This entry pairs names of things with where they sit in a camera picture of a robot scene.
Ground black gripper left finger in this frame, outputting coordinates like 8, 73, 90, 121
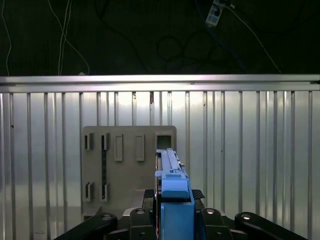
53, 189, 158, 240

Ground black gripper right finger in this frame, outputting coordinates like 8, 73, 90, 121
191, 189, 309, 240

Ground hard disk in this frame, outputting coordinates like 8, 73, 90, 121
153, 147, 199, 240

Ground grey parts rack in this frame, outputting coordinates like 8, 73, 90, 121
81, 125, 178, 218

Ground white power strip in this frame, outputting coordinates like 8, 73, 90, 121
204, 0, 225, 28

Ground blue floor cable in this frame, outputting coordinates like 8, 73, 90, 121
194, 0, 246, 70

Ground thin white cable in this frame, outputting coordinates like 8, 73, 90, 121
48, 0, 91, 76
231, 4, 283, 74
0, 0, 13, 76

